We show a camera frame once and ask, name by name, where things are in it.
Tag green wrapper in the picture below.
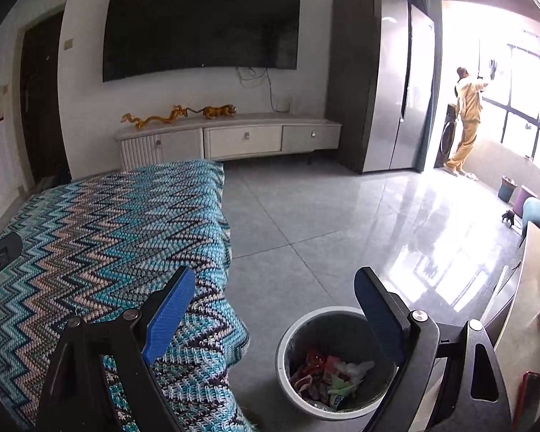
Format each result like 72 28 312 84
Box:
330 378 359 399

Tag red snack wrapper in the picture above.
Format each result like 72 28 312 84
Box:
325 355 343 383
297 348 328 383

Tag silver refrigerator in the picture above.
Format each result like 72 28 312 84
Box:
326 0 436 174

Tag black wall television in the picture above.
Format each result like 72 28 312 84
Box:
102 0 301 83

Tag dark entrance door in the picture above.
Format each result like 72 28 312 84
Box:
20 11 66 187

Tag white tv cabinet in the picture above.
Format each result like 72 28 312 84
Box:
113 112 343 172

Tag white table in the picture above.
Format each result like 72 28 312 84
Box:
492 234 540 432

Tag red phone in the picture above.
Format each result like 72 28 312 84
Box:
513 371 540 432

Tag small dark bucket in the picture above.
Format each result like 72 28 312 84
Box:
497 175 518 202

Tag zigzag knitted blanket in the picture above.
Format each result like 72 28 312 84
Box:
0 159 257 432

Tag white crumpled wrapper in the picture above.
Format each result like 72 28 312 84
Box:
342 360 376 381

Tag television cables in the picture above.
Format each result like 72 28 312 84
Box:
236 65 293 113

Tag washing machine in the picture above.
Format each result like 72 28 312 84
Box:
434 104 464 169

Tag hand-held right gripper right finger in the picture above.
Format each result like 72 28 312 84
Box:
354 267 511 432

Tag grey trash bin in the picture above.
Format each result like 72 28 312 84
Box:
275 307 399 415

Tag golden dragon figurine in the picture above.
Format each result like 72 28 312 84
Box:
121 104 201 130

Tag golden tiger figurine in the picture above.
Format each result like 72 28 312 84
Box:
201 104 237 120

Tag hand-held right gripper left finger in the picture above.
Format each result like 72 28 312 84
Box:
36 266 196 432

